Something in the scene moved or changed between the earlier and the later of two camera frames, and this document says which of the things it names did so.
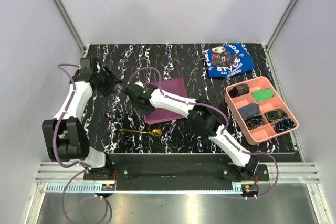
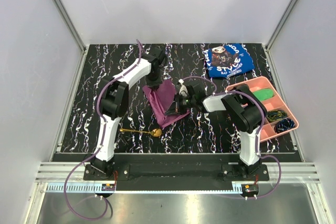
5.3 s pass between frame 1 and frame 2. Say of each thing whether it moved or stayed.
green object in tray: stayed
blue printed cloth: stayed
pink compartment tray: stayed
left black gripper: moved
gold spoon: stayed
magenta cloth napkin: moved
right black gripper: moved
